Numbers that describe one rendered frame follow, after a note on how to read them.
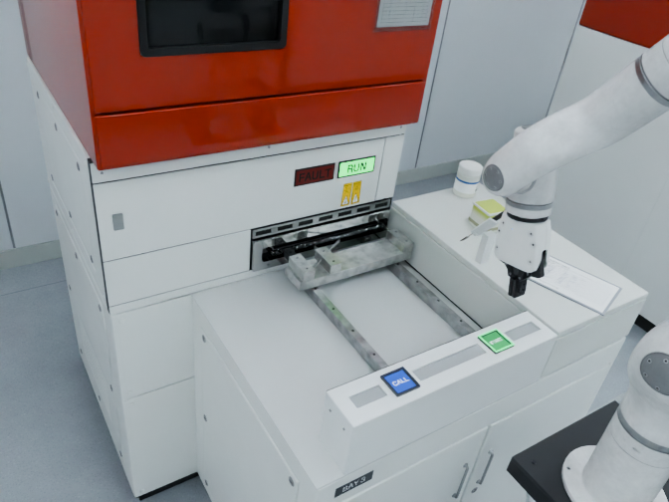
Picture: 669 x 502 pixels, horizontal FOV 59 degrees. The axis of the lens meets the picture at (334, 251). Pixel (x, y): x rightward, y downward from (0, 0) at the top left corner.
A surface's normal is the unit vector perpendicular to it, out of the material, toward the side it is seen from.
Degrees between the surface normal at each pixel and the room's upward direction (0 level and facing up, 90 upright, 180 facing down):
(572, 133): 54
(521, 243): 90
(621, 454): 89
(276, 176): 90
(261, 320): 0
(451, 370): 0
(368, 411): 0
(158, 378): 90
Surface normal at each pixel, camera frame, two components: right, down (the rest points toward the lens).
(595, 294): 0.11, -0.82
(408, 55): 0.53, 0.53
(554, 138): -0.32, -0.09
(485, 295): -0.84, 0.22
